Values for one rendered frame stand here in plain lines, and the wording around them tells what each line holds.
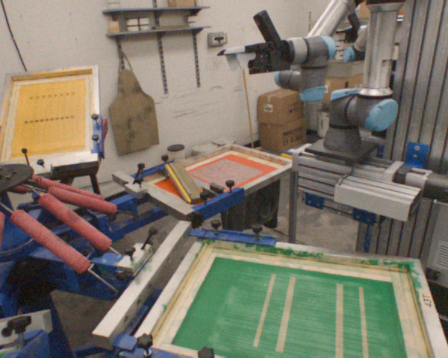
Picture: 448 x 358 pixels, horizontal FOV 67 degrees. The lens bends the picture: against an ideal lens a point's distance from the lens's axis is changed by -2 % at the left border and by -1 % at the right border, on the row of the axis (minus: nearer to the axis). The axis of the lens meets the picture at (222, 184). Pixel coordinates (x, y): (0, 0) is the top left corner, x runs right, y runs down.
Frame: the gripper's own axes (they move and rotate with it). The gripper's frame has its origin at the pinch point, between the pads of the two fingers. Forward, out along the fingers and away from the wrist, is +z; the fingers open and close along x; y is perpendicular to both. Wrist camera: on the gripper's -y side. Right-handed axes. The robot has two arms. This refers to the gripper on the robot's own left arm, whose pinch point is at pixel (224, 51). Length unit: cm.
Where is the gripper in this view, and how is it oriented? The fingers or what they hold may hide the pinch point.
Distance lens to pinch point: 99.2
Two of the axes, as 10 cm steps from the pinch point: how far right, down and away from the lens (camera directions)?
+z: -9.1, 2.3, -3.4
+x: -3.9, -2.4, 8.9
